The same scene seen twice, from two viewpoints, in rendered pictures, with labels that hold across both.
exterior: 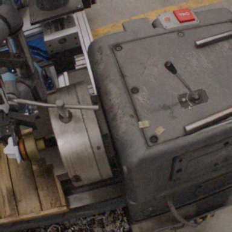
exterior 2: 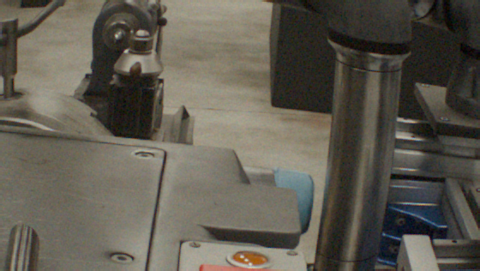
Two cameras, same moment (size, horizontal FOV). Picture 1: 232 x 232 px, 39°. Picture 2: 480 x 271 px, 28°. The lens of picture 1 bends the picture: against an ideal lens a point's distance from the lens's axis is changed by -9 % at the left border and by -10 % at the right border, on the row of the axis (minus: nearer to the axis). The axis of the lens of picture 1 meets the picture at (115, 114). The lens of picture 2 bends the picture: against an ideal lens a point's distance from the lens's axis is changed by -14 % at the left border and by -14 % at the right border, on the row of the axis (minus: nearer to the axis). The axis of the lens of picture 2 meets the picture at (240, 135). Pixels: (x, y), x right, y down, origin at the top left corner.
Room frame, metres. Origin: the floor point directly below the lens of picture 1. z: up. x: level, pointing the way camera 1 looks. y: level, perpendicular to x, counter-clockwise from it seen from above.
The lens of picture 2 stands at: (0.85, -0.82, 1.51)
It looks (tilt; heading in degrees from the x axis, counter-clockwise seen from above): 16 degrees down; 96
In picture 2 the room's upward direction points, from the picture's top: 6 degrees clockwise
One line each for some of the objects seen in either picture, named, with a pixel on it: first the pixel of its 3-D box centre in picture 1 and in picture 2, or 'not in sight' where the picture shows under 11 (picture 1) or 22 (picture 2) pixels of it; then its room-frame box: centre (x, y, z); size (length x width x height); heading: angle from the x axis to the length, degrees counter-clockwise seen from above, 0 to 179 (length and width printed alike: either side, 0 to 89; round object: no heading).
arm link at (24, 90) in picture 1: (17, 99); not in sight; (0.77, 0.37, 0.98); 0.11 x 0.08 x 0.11; 151
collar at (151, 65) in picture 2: not in sight; (139, 61); (0.52, 0.77, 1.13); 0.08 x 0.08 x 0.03
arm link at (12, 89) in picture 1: (7, 89); (264, 202); (0.76, 0.38, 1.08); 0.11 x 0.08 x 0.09; 7
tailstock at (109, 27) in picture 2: not in sight; (120, 57); (0.36, 1.32, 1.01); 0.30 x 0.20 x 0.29; 98
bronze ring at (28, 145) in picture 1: (33, 147); not in sight; (0.50, 0.28, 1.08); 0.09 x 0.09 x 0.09; 8
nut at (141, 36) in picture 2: not in sight; (141, 40); (0.52, 0.77, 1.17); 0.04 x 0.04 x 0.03
